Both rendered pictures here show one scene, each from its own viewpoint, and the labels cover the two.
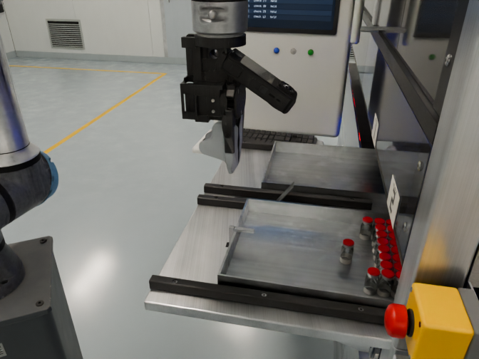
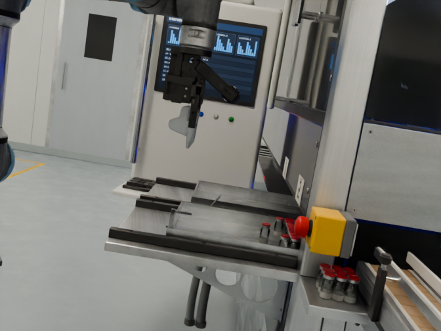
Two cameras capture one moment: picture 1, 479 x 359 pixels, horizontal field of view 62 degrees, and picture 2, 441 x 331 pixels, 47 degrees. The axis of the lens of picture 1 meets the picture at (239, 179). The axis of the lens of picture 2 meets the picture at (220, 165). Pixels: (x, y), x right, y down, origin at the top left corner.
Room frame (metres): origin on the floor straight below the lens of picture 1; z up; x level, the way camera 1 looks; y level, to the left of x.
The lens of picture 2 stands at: (-0.52, 0.15, 1.22)
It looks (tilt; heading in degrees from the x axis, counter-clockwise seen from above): 9 degrees down; 349
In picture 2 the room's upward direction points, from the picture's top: 9 degrees clockwise
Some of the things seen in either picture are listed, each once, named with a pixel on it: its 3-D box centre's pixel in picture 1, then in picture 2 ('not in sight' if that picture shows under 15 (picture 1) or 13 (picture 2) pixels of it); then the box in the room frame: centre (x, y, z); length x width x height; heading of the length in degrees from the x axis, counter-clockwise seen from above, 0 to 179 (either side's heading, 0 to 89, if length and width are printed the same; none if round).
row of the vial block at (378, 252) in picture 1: (381, 253); (290, 236); (0.59, -0.26, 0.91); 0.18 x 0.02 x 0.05; 168
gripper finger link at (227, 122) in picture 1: (229, 123); (194, 107); (0.55, 0.01, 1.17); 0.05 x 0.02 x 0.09; 168
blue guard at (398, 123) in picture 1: (366, 59); (277, 132); (1.41, -0.44, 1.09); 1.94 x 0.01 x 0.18; 168
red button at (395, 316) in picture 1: (401, 321); (304, 227); (0.35, -0.20, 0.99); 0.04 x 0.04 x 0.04; 78
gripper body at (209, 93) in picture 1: (216, 77); (188, 77); (0.58, 0.03, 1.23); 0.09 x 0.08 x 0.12; 78
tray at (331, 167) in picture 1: (332, 170); (249, 201); (0.94, -0.25, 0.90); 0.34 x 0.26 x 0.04; 78
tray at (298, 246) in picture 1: (321, 249); (244, 232); (0.61, -0.16, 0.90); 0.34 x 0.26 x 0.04; 78
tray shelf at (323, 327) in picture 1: (300, 211); (224, 221); (0.79, -0.14, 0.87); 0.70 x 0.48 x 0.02; 168
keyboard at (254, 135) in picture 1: (260, 138); (178, 190); (1.35, -0.08, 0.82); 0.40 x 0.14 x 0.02; 74
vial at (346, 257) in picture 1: (346, 252); (264, 234); (0.59, -0.20, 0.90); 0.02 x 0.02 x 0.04
